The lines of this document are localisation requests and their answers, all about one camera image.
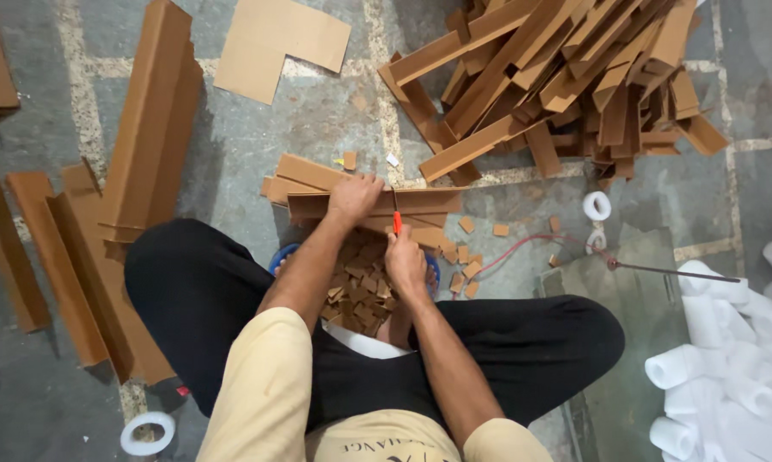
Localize thin metal rod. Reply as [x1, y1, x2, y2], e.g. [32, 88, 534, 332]
[607, 257, 742, 284]

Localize scattered loose cardboard squares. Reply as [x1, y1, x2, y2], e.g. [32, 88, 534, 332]
[341, 150, 563, 301]

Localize heap of white foam rolls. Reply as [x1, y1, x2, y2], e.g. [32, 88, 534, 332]
[644, 215, 772, 462]

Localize heap of cardboard angle pieces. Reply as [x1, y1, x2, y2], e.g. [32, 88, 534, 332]
[377, 0, 731, 188]

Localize pile of cardboard square offcuts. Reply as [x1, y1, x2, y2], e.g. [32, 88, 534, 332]
[320, 230, 400, 338]

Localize flat notched cardboard sheet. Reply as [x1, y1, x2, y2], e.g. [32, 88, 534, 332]
[213, 0, 353, 106]

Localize short brown cardboard angle strip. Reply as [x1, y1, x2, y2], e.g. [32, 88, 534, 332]
[287, 187, 469, 223]

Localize person's beige shirt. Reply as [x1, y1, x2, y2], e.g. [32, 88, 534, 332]
[195, 307, 554, 462]

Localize person's left hand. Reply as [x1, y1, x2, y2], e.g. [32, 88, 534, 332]
[326, 173, 386, 227]

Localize grey metal sheet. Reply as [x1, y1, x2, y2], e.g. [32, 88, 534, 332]
[537, 226, 692, 462]

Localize person's black trousers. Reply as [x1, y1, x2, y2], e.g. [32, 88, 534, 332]
[124, 218, 626, 432]

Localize small stack of cardboard strips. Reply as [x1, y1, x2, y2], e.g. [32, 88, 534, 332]
[260, 153, 356, 207]

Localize large white tape roll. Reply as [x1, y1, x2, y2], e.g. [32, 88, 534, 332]
[119, 411, 177, 457]

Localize red cable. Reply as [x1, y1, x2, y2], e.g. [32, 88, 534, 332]
[451, 233, 617, 301]

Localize blue plastic basin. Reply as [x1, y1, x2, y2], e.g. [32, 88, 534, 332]
[268, 243, 442, 301]

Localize wide long cardboard angle board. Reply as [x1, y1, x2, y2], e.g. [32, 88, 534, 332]
[98, 0, 205, 245]

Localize person's right hand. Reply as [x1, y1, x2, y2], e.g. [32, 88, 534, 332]
[384, 224, 429, 301]

